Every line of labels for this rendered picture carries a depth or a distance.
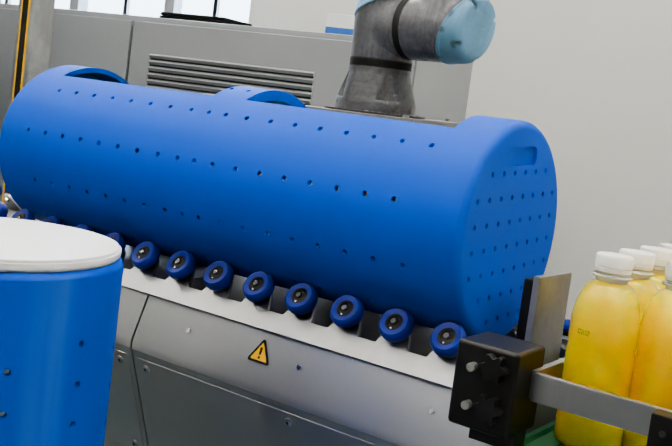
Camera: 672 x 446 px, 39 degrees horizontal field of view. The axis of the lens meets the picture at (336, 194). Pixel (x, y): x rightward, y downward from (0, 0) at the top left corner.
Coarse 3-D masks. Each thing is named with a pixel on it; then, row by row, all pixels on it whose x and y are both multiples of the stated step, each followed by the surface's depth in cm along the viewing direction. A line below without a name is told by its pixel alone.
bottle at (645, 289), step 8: (632, 272) 105; (640, 272) 105; (648, 272) 106; (632, 280) 106; (640, 280) 106; (648, 280) 106; (640, 288) 105; (648, 288) 105; (656, 288) 106; (640, 296) 105; (648, 296) 105; (640, 304) 104; (640, 312) 104
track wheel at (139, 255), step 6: (138, 246) 146; (144, 246) 146; (150, 246) 145; (156, 246) 145; (132, 252) 146; (138, 252) 145; (144, 252) 145; (150, 252) 144; (156, 252) 144; (132, 258) 145; (138, 258) 144; (144, 258) 144; (150, 258) 144; (156, 258) 144; (138, 264) 144; (144, 264) 144; (150, 264) 144
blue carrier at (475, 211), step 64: (64, 128) 151; (128, 128) 143; (192, 128) 137; (256, 128) 131; (320, 128) 127; (384, 128) 122; (448, 128) 119; (512, 128) 117; (64, 192) 152; (128, 192) 142; (192, 192) 134; (256, 192) 128; (320, 192) 122; (384, 192) 116; (448, 192) 112; (512, 192) 120; (256, 256) 131; (320, 256) 123; (384, 256) 117; (448, 256) 111; (512, 256) 123; (448, 320) 117; (512, 320) 126
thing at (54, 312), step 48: (0, 288) 91; (48, 288) 94; (96, 288) 99; (0, 336) 92; (48, 336) 95; (96, 336) 100; (0, 384) 92; (48, 384) 95; (96, 384) 102; (0, 432) 93; (48, 432) 96; (96, 432) 103
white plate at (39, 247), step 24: (0, 240) 101; (24, 240) 103; (48, 240) 105; (72, 240) 107; (96, 240) 109; (0, 264) 91; (24, 264) 92; (48, 264) 94; (72, 264) 96; (96, 264) 99
